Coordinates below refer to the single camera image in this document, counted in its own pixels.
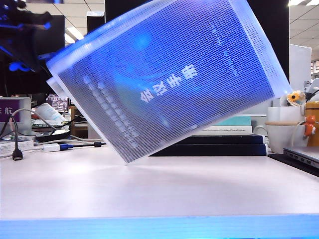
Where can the white square box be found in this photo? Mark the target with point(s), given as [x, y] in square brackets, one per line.
[284, 113]

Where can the thin dark navy book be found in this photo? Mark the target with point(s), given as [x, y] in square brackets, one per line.
[236, 139]

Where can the black round flat object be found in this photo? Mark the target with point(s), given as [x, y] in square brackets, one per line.
[52, 136]

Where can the orange fox figurine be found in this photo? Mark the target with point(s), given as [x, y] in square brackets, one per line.
[309, 124]

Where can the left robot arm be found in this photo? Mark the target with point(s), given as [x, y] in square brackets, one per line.
[7, 3]

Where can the white plush figure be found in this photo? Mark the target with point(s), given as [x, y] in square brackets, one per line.
[312, 87]

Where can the stack of white papers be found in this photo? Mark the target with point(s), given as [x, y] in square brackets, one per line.
[25, 147]

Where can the white plastic tube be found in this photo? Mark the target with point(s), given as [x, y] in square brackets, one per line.
[49, 113]

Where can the silver laptop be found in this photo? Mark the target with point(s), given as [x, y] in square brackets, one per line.
[304, 155]

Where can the white spine book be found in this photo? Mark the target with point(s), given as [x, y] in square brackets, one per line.
[231, 130]

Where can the brown wooden cabinet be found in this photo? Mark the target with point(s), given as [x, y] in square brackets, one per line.
[76, 124]

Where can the white mug with wooden lid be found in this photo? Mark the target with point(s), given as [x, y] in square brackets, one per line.
[279, 137]

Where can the black monitor with glossy bezel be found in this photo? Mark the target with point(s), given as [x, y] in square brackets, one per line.
[96, 25]

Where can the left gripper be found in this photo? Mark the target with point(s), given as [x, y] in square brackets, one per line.
[17, 39]

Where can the white panel board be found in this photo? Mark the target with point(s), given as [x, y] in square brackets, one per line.
[300, 67]

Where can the sunflower plush toy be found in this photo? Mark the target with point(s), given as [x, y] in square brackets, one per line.
[295, 97]

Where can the purple sign in acrylic stand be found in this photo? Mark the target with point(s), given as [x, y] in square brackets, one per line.
[10, 110]

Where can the large black matte monitor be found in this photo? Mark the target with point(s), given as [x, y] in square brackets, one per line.
[25, 84]

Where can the transparent file bag blue zipper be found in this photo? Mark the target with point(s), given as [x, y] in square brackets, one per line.
[261, 49]

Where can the teal spine book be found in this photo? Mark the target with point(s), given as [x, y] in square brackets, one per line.
[236, 120]

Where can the black AOC computer monitor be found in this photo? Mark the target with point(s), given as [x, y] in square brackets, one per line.
[276, 30]

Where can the small background monitor with code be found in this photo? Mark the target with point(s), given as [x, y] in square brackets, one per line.
[57, 104]

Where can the blue booklet with white characters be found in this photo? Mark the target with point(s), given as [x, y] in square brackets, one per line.
[174, 74]

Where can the white adapter with blue plug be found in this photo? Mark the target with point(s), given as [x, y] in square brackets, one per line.
[51, 148]

